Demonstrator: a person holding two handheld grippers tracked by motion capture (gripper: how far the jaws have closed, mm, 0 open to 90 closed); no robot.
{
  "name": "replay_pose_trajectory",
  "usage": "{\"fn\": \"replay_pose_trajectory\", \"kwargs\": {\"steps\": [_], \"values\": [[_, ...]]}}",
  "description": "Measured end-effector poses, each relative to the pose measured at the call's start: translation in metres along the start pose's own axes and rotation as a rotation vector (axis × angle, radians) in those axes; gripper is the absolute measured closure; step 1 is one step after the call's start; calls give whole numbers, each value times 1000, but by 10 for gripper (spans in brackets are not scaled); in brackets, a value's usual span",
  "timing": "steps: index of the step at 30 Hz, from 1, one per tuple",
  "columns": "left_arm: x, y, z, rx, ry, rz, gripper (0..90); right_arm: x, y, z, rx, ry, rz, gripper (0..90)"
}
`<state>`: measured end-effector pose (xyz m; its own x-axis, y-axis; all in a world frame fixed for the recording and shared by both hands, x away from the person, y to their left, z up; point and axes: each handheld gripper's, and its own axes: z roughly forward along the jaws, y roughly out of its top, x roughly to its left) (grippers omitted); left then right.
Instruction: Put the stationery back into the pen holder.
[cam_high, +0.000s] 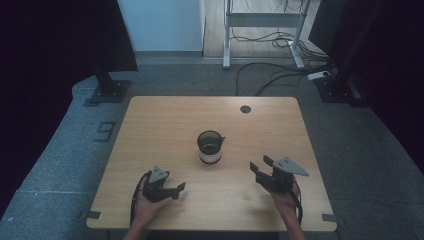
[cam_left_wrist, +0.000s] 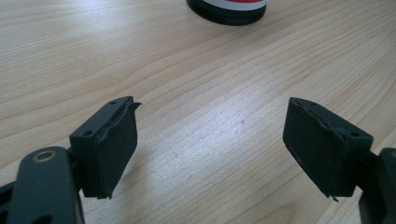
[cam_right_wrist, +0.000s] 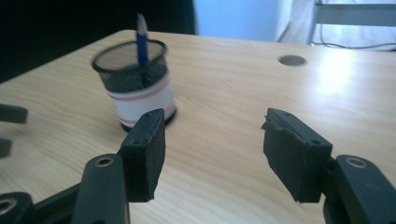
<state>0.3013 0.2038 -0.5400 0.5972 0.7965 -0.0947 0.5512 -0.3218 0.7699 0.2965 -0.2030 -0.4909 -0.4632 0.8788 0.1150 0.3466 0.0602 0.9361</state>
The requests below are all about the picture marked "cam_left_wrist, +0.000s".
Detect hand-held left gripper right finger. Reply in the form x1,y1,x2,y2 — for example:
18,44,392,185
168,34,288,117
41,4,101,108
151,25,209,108
281,96,375,203

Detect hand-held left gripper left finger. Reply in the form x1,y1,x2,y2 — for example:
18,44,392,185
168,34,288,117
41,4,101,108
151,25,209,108
68,95,143,200

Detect dark mesh pen holder cup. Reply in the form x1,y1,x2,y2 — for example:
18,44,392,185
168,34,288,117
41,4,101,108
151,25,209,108
186,0,269,27

